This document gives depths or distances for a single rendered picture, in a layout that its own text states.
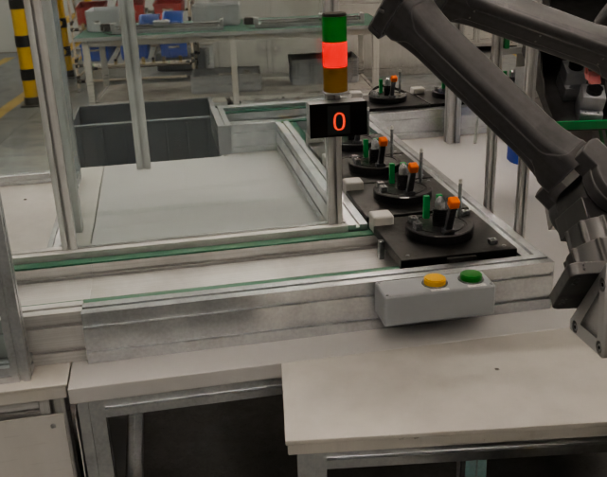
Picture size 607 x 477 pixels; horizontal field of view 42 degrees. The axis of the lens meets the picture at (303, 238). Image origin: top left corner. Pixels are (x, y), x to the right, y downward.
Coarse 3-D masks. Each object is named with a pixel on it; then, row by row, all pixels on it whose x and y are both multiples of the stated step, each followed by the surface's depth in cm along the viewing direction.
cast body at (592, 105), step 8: (584, 88) 154; (592, 88) 153; (600, 88) 153; (584, 96) 153; (592, 96) 153; (600, 96) 153; (576, 104) 159; (584, 104) 154; (592, 104) 153; (600, 104) 153; (576, 112) 158; (584, 112) 155; (592, 112) 154; (600, 112) 154
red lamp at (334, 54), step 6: (324, 48) 159; (330, 48) 158; (336, 48) 158; (342, 48) 158; (324, 54) 160; (330, 54) 159; (336, 54) 158; (342, 54) 159; (324, 60) 160; (330, 60) 159; (336, 60) 159; (342, 60) 159; (324, 66) 161; (330, 66) 159; (336, 66) 159; (342, 66) 160
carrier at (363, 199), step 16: (400, 176) 187; (352, 192) 194; (368, 192) 193; (384, 192) 186; (400, 192) 186; (416, 192) 186; (432, 192) 188; (448, 192) 191; (368, 208) 182; (384, 208) 182; (400, 208) 181; (416, 208) 181; (432, 208) 181; (464, 208) 181; (368, 224) 178
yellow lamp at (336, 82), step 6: (324, 72) 161; (330, 72) 160; (336, 72) 160; (342, 72) 160; (324, 78) 162; (330, 78) 160; (336, 78) 160; (342, 78) 160; (324, 84) 162; (330, 84) 161; (336, 84) 161; (342, 84) 161; (324, 90) 163; (330, 90) 161; (336, 90) 161; (342, 90) 161
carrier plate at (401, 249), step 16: (400, 224) 172; (480, 224) 170; (384, 240) 164; (400, 240) 163; (480, 240) 162; (400, 256) 155; (416, 256) 155; (432, 256) 155; (448, 256) 155; (480, 256) 156; (496, 256) 157
